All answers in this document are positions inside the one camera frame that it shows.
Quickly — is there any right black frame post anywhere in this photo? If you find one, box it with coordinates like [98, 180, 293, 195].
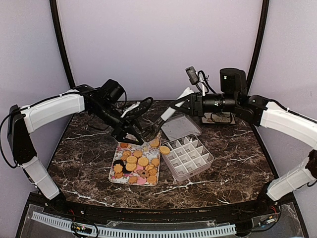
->
[247, 0, 269, 91]

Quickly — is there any orange chip cookie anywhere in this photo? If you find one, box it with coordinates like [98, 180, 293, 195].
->
[120, 142, 129, 148]

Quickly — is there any large embossed round biscuit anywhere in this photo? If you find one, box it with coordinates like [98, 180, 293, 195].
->
[138, 157, 149, 167]

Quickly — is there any metal tongs white handle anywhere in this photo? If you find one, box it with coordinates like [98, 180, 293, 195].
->
[142, 87, 194, 142]

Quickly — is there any white cable duct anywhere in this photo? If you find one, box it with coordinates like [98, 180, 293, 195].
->
[31, 212, 237, 238]

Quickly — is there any black frame post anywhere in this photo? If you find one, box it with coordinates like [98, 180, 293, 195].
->
[247, 0, 269, 91]
[49, 0, 75, 89]

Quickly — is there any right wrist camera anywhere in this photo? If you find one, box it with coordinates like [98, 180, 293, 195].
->
[185, 66, 199, 85]

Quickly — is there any black chocolate sandwich cookie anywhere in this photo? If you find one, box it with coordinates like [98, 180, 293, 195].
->
[113, 160, 124, 167]

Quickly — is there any compartment cookie box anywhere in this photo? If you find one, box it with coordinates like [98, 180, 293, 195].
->
[162, 134, 214, 181]

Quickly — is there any swirl butter cookie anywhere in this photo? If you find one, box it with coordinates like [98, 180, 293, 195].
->
[120, 150, 131, 161]

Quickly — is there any left black frame post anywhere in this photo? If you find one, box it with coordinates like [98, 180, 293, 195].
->
[49, 0, 75, 89]

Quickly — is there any round sandwich biscuit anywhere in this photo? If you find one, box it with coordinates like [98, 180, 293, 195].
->
[159, 146, 170, 155]

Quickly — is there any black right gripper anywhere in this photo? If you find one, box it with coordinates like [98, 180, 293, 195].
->
[171, 91, 238, 117]

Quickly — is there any floral cookie tray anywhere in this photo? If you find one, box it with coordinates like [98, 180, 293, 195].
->
[108, 133, 161, 186]

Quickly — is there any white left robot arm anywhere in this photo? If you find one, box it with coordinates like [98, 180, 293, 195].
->
[0, 79, 144, 216]

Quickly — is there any clear box lid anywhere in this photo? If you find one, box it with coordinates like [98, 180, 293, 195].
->
[161, 114, 202, 141]

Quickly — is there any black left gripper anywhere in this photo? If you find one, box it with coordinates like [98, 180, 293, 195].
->
[91, 102, 146, 145]

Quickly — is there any floral square coaster plate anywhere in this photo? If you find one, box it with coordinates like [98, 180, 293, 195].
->
[201, 112, 236, 125]

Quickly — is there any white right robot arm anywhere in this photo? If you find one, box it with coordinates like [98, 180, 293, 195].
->
[170, 68, 317, 215]

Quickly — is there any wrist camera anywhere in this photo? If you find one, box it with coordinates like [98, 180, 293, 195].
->
[121, 97, 154, 119]
[185, 66, 199, 85]

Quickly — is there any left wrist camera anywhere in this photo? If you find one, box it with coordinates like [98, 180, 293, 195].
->
[121, 97, 154, 119]

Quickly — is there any brown flower cookie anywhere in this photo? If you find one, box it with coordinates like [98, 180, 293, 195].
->
[137, 170, 150, 178]

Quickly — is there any pink round cookie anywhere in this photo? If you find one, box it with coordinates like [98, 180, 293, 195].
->
[137, 177, 147, 185]

